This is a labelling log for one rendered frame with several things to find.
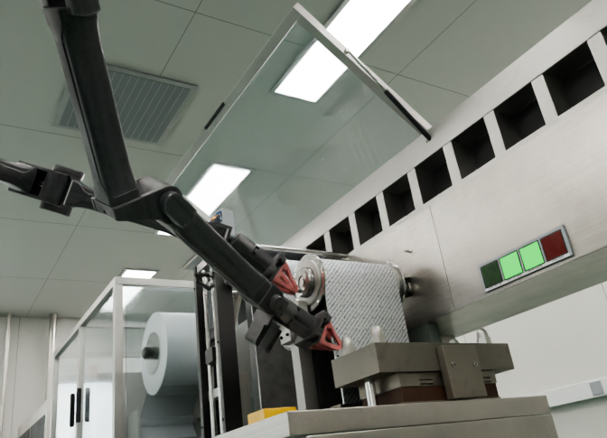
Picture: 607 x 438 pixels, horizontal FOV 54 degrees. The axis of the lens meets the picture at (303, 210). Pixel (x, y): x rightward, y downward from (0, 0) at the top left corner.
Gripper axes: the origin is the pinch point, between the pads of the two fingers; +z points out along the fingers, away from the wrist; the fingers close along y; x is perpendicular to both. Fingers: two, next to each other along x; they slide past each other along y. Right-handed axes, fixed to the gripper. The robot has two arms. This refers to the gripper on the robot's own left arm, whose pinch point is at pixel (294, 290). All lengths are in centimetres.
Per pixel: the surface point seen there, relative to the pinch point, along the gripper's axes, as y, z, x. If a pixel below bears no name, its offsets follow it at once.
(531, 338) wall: -136, 198, 186
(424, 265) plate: 10.0, 25.6, 27.1
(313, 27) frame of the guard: 20, -39, 58
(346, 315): 7.5, 12.6, -1.0
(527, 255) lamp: 42, 31, 19
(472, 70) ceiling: -50, 39, 228
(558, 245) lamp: 51, 31, 18
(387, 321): 7.6, 23.4, 5.7
